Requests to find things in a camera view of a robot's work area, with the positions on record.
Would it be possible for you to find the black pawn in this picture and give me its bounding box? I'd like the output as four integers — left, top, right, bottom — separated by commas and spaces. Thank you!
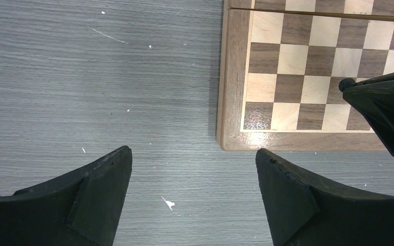
338, 78, 356, 92

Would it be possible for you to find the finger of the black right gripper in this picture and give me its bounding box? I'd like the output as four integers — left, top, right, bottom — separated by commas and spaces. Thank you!
342, 73, 394, 157

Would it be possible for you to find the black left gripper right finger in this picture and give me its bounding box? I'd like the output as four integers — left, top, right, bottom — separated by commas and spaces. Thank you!
255, 149, 394, 245

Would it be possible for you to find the wooden chess board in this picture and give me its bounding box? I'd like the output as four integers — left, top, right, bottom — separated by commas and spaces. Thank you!
216, 1, 394, 151

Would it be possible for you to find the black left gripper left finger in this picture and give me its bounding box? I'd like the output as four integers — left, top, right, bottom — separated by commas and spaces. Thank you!
0, 146, 132, 245

